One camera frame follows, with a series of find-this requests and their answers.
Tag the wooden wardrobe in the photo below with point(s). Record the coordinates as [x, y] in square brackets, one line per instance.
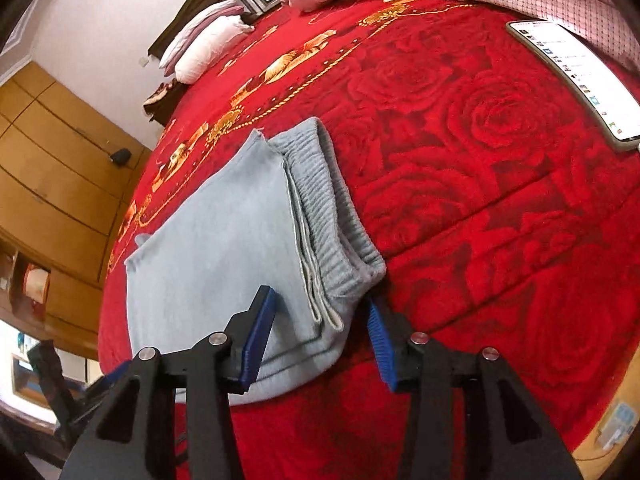
[60, 160]

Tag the small black pouch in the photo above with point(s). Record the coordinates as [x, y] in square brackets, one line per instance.
[120, 156]

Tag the dark printed cloth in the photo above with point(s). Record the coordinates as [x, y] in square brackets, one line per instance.
[160, 97]

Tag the white pillow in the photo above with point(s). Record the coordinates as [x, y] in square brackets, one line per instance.
[205, 47]

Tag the stacked white pink pillows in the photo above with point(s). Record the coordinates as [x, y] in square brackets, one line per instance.
[197, 19]

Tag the red floral bedspread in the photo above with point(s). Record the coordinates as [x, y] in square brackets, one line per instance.
[475, 210]

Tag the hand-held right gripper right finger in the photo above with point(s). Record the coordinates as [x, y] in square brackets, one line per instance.
[382, 355]

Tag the orange box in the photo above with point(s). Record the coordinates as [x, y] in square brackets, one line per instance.
[36, 284]

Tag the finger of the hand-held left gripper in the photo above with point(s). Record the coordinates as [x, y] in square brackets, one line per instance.
[110, 380]

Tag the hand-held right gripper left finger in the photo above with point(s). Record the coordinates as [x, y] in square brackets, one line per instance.
[260, 340]

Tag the light blue box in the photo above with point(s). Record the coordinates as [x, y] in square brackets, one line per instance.
[617, 422]

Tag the light blue pants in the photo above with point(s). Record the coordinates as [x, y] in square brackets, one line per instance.
[210, 260]

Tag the smartphone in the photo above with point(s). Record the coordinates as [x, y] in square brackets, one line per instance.
[575, 75]

